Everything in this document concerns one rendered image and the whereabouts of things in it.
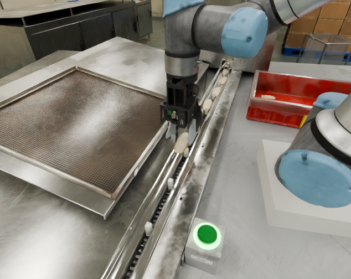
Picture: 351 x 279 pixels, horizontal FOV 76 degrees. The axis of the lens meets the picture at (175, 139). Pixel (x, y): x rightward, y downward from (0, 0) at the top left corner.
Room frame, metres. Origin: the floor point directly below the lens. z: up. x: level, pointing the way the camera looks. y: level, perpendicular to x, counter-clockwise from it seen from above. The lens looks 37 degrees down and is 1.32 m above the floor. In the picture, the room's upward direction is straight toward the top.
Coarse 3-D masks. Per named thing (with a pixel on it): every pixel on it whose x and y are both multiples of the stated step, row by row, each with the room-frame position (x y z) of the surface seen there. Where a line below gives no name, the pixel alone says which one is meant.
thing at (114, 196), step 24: (72, 72) 0.93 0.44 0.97; (24, 96) 0.70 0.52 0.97; (48, 96) 0.72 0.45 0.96; (96, 120) 0.62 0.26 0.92; (120, 120) 0.64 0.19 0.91; (144, 120) 0.66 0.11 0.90; (0, 144) 0.46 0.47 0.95; (24, 144) 0.48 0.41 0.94; (96, 144) 0.51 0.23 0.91; (144, 144) 0.54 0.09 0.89; (48, 168) 0.39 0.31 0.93; (72, 168) 0.41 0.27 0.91; (96, 192) 0.35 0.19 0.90; (120, 192) 0.35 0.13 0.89
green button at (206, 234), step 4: (200, 228) 0.25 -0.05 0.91; (204, 228) 0.25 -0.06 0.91; (208, 228) 0.25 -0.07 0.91; (212, 228) 0.25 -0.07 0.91; (200, 232) 0.24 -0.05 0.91; (204, 232) 0.24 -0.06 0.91; (208, 232) 0.24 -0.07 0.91; (212, 232) 0.24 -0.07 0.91; (216, 232) 0.24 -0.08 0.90; (200, 236) 0.23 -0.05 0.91; (204, 236) 0.23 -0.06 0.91; (208, 236) 0.23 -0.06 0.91; (212, 236) 0.23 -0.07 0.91; (216, 236) 0.23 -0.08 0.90; (200, 240) 0.22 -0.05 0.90; (204, 240) 0.22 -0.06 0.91; (208, 240) 0.22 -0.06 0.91; (212, 240) 0.22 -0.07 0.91; (208, 244) 0.22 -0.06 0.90
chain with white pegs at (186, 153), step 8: (224, 72) 1.20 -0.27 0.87; (192, 144) 0.60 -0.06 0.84; (184, 152) 0.54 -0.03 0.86; (184, 160) 0.52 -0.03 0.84; (176, 176) 0.45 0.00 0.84; (168, 184) 0.41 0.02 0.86; (160, 208) 0.34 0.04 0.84; (152, 224) 0.30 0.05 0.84; (144, 240) 0.26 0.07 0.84; (136, 256) 0.22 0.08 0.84; (136, 264) 0.21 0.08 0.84
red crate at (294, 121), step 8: (256, 96) 0.99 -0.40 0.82; (280, 96) 0.99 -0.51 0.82; (288, 96) 0.99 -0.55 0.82; (296, 96) 0.99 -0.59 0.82; (304, 104) 0.92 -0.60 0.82; (312, 104) 0.92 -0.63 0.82; (248, 112) 0.82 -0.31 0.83; (256, 112) 0.78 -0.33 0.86; (264, 112) 0.77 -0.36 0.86; (272, 112) 0.76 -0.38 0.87; (256, 120) 0.78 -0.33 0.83; (264, 120) 0.77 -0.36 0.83; (272, 120) 0.76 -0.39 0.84; (280, 120) 0.75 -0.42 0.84; (288, 120) 0.74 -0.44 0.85; (296, 120) 0.73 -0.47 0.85
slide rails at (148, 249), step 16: (208, 96) 0.94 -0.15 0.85; (208, 112) 0.80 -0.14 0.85; (176, 160) 0.51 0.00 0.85; (160, 192) 0.39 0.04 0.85; (176, 192) 0.39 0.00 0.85; (144, 224) 0.29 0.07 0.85; (160, 224) 0.29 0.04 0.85; (128, 256) 0.22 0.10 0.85; (144, 256) 0.22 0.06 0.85; (112, 272) 0.19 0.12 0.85
